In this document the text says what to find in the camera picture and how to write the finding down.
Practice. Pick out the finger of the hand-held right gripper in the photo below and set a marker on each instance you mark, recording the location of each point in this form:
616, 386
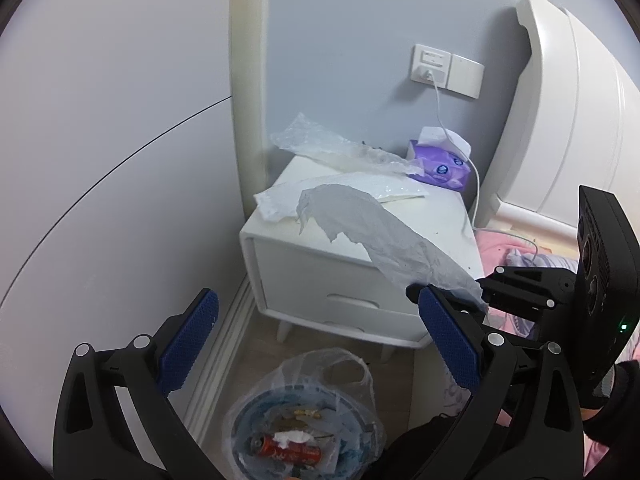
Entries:
530, 277
520, 302

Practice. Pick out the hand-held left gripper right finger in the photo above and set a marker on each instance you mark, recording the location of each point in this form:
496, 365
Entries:
450, 340

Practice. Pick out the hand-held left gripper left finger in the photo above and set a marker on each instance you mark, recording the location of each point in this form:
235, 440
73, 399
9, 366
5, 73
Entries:
192, 335

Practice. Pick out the black trash bin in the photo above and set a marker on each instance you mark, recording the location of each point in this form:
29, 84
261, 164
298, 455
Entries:
255, 400

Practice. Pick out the trash bin with plastic liner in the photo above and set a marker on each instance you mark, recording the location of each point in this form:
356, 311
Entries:
300, 365

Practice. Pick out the grey plastic sheet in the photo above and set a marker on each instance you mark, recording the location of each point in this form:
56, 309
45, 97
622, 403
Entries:
380, 230

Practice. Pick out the red drink can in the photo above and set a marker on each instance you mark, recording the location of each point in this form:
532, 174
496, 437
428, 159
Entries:
290, 454

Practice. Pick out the person's right forearm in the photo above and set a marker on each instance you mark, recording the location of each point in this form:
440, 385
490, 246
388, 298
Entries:
622, 390

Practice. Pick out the white baseboard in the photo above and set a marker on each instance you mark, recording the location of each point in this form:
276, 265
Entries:
220, 360

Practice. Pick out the pink floral bed sheet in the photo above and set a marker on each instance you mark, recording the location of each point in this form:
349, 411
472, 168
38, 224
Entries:
500, 247

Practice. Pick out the dark cloth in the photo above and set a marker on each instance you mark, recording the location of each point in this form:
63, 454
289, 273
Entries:
425, 452

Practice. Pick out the white nightstand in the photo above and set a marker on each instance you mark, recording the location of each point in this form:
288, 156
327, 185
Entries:
310, 270

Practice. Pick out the yellow food scrap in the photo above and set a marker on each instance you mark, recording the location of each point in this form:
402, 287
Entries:
306, 413

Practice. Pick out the purple tissue pack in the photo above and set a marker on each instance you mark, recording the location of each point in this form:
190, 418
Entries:
440, 170

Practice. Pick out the white crumpled tissue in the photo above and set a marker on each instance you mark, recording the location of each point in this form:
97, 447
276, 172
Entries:
292, 437

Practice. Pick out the white plastic wrapper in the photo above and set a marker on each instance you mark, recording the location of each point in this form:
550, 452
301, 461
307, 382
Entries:
280, 200

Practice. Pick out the white bed headboard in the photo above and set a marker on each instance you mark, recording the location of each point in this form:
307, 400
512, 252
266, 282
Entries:
575, 110

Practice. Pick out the white charger plug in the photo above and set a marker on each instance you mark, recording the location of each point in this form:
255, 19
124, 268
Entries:
428, 75

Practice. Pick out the clear crumpled plastic bag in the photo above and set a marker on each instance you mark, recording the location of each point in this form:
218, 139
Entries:
320, 145

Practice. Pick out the white wall switch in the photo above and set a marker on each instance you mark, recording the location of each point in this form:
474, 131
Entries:
467, 77

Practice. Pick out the white wall socket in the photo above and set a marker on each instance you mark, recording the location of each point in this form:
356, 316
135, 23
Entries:
430, 57

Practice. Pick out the white vertical wall trim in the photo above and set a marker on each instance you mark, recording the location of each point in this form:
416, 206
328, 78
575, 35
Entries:
247, 60

